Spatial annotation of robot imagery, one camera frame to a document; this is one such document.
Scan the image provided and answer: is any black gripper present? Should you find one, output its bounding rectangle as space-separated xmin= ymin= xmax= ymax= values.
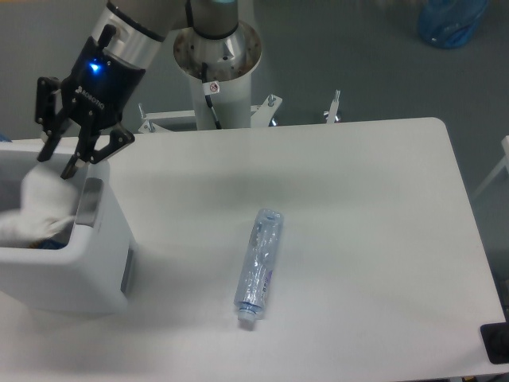
xmin=34 ymin=37 xmax=146 ymax=180

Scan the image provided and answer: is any blue plastic bag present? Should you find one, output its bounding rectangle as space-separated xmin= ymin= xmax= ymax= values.
xmin=417 ymin=0 xmax=490 ymax=49

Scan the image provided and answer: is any white trash can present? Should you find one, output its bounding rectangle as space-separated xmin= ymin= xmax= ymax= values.
xmin=1 ymin=162 xmax=136 ymax=314

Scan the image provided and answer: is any crushed clear plastic bottle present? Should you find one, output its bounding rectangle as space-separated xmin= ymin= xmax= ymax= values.
xmin=234 ymin=209 xmax=284 ymax=324

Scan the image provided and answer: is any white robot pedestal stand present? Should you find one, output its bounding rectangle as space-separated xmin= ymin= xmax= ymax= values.
xmin=137 ymin=21 xmax=343 ymax=134

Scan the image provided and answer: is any white paper wrapper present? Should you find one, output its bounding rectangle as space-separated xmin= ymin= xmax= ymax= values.
xmin=1 ymin=163 xmax=80 ymax=248

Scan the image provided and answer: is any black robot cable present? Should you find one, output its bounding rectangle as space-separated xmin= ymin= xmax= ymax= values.
xmin=200 ymin=61 xmax=223 ymax=130

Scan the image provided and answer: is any black clamp mount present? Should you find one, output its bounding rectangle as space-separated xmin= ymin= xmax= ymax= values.
xmin=480 ymin=322 xmax=508 ymax=364

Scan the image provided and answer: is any trash inside can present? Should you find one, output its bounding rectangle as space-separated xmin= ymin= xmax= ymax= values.
xmin=29 ymin=239 xmax=66 ymax=250

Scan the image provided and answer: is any white furniture frame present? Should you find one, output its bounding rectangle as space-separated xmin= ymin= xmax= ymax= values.
xmin=472 ymin=135 xmax=508 ymax=199

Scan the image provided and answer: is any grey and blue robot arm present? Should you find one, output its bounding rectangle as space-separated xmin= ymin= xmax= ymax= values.
xmin=34 ymin=1 xmax=239 ymax=180

